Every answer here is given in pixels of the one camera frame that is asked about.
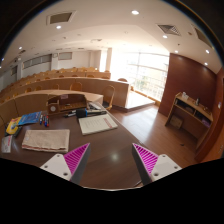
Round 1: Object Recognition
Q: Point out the white plastic packet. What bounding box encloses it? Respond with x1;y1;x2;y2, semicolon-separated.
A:
1;135;12;153

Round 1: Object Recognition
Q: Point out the folded beige towel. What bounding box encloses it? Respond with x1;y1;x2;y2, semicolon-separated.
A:
22;129;70;152

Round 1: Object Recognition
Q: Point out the red marker pen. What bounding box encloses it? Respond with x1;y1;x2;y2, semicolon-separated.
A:
45;116;49;127

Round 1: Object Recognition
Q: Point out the yellow package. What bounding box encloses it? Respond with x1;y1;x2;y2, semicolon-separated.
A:
6;117;21;135

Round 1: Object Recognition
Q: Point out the long curved wooden desk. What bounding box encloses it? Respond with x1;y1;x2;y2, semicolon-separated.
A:
0;77;130;107

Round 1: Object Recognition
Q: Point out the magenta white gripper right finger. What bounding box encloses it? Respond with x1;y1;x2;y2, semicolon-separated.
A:
132;143;181;185

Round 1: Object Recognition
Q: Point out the wooden chair behind desk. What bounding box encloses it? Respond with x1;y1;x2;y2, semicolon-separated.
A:
70;82;82;91

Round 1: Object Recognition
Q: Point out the open white notebook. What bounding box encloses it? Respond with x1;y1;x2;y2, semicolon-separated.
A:
79;114;118;135

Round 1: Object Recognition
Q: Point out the wooden desk organizer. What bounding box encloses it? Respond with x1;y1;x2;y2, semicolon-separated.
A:
46;94;87;115

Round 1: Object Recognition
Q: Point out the blue marker pen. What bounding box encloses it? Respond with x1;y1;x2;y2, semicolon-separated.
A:
39;115;43;125

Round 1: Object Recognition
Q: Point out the black microphone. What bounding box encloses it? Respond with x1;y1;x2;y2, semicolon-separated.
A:
76;108;106;118

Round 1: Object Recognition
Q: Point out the wooden shelf cabinet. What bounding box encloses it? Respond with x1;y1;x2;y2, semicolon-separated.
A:
166;93;213;140

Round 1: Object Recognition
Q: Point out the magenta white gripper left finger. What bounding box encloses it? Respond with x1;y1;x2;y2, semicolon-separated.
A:
41;143;91;184

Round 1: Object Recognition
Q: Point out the blue booklet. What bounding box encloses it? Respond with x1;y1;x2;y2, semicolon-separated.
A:
18;112;41;126

